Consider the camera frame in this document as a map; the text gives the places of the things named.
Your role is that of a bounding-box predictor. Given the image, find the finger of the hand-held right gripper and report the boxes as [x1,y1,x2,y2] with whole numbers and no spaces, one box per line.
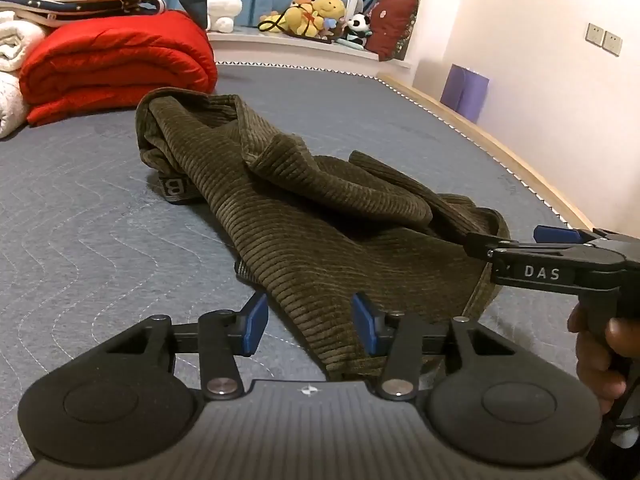
[533,225,608,245]
[462,231,591,262]

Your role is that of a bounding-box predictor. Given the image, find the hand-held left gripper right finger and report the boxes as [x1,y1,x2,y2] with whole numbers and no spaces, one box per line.
[351,292,507,402]

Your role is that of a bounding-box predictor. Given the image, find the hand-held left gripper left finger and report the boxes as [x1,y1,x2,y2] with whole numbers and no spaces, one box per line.
[102,292,271,402]

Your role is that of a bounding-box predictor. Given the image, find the olive corduroy pants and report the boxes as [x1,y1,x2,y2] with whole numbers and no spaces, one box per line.
[135,87,512,381]

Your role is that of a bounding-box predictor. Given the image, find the person's right hand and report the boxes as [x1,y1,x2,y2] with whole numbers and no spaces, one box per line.
[568,305,632,417]

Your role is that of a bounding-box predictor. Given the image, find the purple box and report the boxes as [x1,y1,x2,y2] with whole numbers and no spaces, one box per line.
[441,64,490,122]

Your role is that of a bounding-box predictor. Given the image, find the dark red cushion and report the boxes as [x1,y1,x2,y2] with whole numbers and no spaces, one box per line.
[365,0,420,62]

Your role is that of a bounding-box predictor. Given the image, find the panda plush toy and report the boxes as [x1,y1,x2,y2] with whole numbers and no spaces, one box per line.
[344,13,374,49]

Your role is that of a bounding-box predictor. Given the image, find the white window ledge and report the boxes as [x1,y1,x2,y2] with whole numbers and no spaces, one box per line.
[207,27,412,82]

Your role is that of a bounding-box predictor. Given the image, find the yellow duck plush toy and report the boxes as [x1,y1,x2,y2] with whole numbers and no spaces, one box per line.
[311,0,347,27]

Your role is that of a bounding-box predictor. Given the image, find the red folded quilt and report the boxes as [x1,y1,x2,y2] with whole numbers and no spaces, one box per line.
[19,10,219,127]

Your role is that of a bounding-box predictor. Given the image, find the orange and yellow plush toy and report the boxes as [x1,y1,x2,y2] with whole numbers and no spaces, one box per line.
[258,2,327,37]

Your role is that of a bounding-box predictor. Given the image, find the navy patterned blanket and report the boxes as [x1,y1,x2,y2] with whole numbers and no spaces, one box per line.
[0,0,167,28]

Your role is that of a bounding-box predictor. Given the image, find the white fleece blanket roll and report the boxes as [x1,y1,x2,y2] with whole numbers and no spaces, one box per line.
[0,22,49,73]

